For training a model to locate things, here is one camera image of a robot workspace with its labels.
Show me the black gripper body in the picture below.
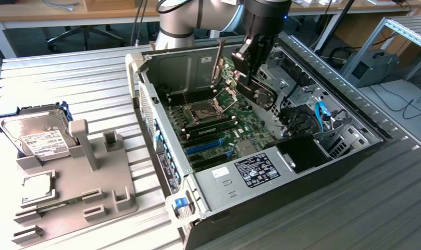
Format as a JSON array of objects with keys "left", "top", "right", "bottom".
[{"left": 244, "top": 0, "right": 291, "bottom": 38}]

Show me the graphics card with metal bracket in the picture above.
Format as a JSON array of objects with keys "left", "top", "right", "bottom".
[{"left": 210, "top": 37, "right": 280, "bottom": 110}]

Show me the office chair black base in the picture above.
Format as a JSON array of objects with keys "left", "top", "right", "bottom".
[{"left": 287, "top": 15, "right": 306, "bottom": 33}]

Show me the metal socket cover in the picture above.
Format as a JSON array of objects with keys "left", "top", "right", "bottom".
[{"left": 212, "top": 87, "right": 239, "bottom": 110}]

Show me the black RAM slot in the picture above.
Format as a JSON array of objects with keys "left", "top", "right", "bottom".
[
  {"left": 183, "top": 117, "right": 235, "bottom": 130},
  {"left": 166, "top": 90, "right": 218, "bottom": 101},
  {"left": 168, "top": 95, "right": 219, "bottom": 106}
]

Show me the CPU socket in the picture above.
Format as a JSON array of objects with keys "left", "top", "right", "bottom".
[{"left": 184, "top": 100, "right": 220, "bottom": 123}]

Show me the green motherboard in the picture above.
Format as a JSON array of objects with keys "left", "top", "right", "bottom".
[{"left": 164, "top": 85, "right": 284, "bottom": 172}]

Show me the black stand pole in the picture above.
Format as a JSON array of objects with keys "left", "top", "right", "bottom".
[{"left": 318, "top": 0, "right": 358, "bottom": 52}]

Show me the black RAM stick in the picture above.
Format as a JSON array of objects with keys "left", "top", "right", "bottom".
[{"left": 188, "top": 123, "right": 239, "bottom": 139}]

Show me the grey box with vent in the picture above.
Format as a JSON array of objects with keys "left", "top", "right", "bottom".
[{"left": 350, "top": 49, "right": 402, "bottom": 88}]

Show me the silver chipset heat sink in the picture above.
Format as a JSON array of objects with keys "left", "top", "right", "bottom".
[{"left": 236, "top": 140, "right": 264, "bottom": 154}]

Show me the blue expansion slot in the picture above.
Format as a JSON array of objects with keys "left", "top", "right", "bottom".
[{"left": 184, "top": 139, "right": 223, "bottom": 155}]

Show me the black expansion slot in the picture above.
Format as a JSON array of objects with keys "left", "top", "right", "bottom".
[
  {"left": 192, "top": 157, "right": 235, "bottom": 171},
  {"left": 188, "top": 152, "right": 230, "bottom": 164}
]

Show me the slotted metal disk bay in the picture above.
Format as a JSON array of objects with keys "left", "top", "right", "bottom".
[{"left": 315, "top": 123, "right": 384, "bottom": 160}]

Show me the brown box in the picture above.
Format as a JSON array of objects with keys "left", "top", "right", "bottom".
[{"left": 84, "top": 0, "right": 135, "bottom": 13}]

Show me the office chair silver base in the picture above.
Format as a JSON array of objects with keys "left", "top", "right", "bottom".
[{"left": 46, "top": 24, "right": 127, "bottom": 52}]

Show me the grey power supply unit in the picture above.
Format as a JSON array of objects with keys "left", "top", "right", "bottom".
[{"left": 192, "top": 145, "right": 300, "bottom": 213}]

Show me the open black PC case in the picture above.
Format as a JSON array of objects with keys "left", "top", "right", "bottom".
[{"left": 126, "top": 31, "right": 395, "bottom": 250}]

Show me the blue disk carrier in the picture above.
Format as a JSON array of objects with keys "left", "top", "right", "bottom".
[{"left": 0, "top": 100, "right": 75, "bottom": 126}]

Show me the silver hard disk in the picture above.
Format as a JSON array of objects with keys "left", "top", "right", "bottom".
[{"left": 0, "top": 108, "right": 75, "bottom": 161}]

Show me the grey parts rack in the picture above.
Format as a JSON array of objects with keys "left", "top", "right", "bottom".
[{"left": 12, "top": 118, "right": 140, "bottom": 244}]

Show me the green RAM stick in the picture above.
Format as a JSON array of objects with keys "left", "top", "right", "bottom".
[{"left": 36, "top": 196, "right": 86, "bottom": 210}]

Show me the silver CPU chip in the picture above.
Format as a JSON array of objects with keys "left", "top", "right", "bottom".
[{"left": 23, "top": 176, "right": 58, "bottom": 204}]

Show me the wooden desk white frame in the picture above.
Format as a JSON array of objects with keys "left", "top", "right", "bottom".
[
  {"left": 287, "top": 0, "right": 421, "bottom": 52},
  {"left": 0, "top": 0, "right": 163, "bottom": 59}
]

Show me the black coiled cable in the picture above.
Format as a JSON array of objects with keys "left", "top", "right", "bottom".
[{"left": 328, "top": 46, "right": 352, "bottom": 65}]

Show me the black power wire bundle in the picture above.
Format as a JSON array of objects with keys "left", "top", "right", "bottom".
[{"left": 279, "top": 105, "right": 319, "bottom": 138}]

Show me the blue wire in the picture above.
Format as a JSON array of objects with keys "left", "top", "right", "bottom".
[{"left": 315, "top": 101, "right": 328, "bottom": 133}]

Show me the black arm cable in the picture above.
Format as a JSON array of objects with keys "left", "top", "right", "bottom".
[{"left": 156, "top": 0, "right": 195, "bottom": 14}]

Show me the aluminium frame table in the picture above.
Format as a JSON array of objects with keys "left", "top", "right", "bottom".
[{"left": 339, "top": 14, "right": 421, "bottom": 88}]

